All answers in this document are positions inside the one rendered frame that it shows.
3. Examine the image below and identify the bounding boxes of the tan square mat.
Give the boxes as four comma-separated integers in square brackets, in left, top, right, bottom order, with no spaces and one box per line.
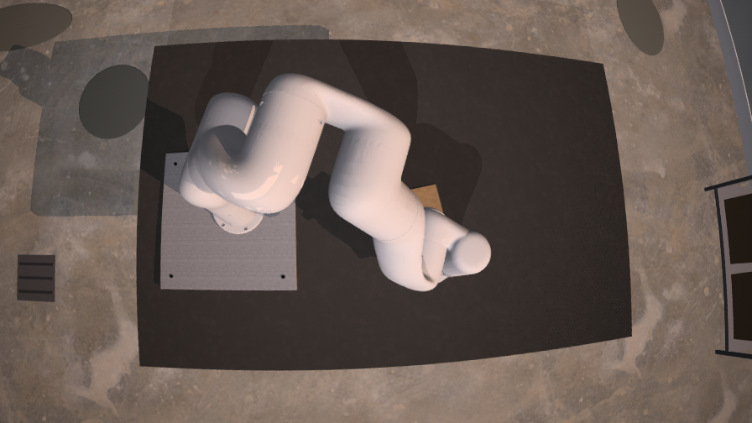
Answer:
[412,185,443,213]

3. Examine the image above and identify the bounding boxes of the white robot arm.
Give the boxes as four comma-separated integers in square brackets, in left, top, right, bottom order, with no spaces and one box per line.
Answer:
[179,73,491,291]

